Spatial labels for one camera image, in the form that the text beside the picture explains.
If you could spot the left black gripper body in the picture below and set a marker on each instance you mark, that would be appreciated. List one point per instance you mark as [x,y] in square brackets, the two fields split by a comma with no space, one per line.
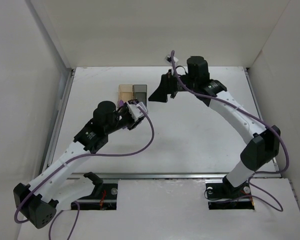
[129,122]

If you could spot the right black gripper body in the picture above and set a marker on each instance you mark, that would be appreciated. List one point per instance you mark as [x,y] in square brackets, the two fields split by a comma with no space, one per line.
[170,85]

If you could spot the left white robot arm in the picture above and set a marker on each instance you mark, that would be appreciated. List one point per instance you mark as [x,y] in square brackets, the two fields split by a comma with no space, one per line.
[36,201]

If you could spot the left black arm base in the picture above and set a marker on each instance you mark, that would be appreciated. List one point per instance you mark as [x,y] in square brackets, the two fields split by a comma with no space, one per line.
[103,196]

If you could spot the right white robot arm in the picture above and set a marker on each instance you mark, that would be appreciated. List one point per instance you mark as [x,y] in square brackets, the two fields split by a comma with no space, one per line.
[262,143]

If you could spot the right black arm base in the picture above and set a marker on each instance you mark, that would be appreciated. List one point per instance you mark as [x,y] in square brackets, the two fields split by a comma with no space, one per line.
[223,197]

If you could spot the grey transparent container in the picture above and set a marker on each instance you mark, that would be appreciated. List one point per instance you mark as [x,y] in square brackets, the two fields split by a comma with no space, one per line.
[140,93]

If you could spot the amber transparent container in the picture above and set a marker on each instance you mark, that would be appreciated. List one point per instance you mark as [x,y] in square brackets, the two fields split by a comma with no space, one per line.
[125,92]

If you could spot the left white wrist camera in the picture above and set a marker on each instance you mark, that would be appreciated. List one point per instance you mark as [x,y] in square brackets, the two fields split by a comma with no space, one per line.
[137,111]

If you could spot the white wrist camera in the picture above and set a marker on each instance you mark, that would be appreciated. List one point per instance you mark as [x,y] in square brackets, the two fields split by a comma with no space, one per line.
[168,59]
[137,111]

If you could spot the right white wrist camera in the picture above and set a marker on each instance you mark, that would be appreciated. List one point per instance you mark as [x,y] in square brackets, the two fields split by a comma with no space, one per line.
[168,59]

